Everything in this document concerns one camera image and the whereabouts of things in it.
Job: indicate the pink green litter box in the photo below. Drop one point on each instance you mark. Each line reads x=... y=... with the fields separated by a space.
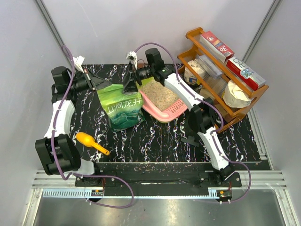
x=160 y=102

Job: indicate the clear plastic box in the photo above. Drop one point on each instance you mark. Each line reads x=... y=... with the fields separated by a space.
x=209 y=67

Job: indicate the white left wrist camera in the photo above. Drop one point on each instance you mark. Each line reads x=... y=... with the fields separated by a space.
x=78 y=61

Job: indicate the red white box upper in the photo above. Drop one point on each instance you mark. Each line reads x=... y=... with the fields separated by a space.
x=215 y=46

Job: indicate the tan sponge block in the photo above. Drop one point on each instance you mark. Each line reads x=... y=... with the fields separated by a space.
x=206 y=94

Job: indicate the black bag clip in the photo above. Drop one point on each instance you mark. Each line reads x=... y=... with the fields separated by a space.
x=190 y=140

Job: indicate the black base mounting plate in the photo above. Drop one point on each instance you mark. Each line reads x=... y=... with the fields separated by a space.
x=197 y=174

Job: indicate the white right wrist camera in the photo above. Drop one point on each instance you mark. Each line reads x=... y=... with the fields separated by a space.
x=132 y=56

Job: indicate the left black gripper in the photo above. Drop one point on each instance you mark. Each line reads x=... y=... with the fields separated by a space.
x=99 y=83

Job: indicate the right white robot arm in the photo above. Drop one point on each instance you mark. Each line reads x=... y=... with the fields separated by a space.
x=202 y=115

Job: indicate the red white box lower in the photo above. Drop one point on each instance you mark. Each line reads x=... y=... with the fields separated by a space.
x=252 y=79

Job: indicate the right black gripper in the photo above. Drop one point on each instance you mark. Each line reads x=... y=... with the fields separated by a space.
x=130 y=87

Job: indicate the yellow plastic litter scoop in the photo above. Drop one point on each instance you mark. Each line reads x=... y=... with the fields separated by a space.
x=88 y=141

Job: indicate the wooden two-tier shelf rack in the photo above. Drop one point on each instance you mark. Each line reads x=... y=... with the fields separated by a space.
x=217 y=86

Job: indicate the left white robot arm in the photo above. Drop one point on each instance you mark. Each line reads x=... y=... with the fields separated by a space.
x=56 y=150

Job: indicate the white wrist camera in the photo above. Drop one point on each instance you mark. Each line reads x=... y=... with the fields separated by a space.
x=78 y=61
x=132 y=56

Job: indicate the beige paper bag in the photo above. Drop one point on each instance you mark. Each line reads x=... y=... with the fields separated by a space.
x=234 y=96

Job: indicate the green cat litter bag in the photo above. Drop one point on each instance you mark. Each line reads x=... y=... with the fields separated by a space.
x=124 y=110

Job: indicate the brown rectangular block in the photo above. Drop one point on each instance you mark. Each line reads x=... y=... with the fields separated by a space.
x=141 y=63

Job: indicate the red white box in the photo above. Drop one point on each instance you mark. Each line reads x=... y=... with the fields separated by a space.
x=252 y=79
x=215 y=46

